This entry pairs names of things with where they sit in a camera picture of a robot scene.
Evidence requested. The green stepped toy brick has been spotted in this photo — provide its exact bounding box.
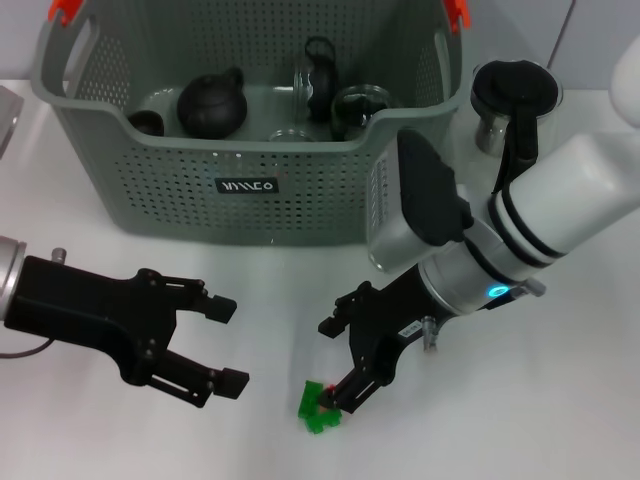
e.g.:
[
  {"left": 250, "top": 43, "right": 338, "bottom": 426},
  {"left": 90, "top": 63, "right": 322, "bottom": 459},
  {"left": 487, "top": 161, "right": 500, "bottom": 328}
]
[{"left": 304, "top": 407, "right": 345, "bottom": 436}]

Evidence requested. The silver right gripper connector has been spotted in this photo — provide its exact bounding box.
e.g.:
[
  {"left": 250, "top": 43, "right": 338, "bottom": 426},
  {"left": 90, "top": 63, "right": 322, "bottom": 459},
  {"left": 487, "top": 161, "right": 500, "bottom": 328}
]
[{"left": 422, "top": 315, "right": 440, "bottom": 352}]

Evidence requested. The glass pitcher black handle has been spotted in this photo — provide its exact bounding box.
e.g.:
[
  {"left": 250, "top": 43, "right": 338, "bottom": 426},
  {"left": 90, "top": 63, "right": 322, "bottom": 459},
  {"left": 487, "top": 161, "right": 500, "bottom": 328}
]
[{"left": 469, "top": 58, "right": 565, "bottom": 194}]

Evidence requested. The dark clay teacup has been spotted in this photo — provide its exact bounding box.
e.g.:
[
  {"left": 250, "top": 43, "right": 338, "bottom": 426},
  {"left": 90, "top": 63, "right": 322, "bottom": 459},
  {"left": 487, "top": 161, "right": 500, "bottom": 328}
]
[{"left": 127, "top": 110, "right": 165, "bottom": 137}]

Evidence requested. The grey left gripper cable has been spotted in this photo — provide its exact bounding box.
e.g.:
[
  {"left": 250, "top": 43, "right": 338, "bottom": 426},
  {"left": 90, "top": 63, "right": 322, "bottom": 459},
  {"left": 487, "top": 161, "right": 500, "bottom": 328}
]
[{"left": 0, "top": 339, "right": 56, "bottom": 360}]

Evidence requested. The grey perforated storage bin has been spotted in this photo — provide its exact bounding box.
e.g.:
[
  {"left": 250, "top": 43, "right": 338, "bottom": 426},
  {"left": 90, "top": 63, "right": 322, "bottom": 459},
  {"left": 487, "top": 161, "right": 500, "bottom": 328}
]
[{"left": 30, "top": 0, "right": 474, "bottom": 249}]

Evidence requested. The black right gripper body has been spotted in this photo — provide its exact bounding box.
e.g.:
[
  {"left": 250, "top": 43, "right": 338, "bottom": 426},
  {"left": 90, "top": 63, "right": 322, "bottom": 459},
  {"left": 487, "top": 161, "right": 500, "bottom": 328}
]
[{"left": 333, "top": 266, "right": 442, "bottom": 387}]

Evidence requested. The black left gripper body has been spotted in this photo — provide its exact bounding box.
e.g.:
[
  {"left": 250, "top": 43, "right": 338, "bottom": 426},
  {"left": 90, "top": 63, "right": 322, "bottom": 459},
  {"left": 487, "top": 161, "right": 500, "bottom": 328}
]
[{"left": 3, "top": 254, "right": 180, "bottom": 388}]

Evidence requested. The dark clay teapot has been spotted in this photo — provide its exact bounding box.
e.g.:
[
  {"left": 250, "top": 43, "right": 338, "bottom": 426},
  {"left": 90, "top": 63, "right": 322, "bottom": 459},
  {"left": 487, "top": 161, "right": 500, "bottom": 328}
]
[{"left": 176, "top": 65, "right": 250, "bottom": 141}]

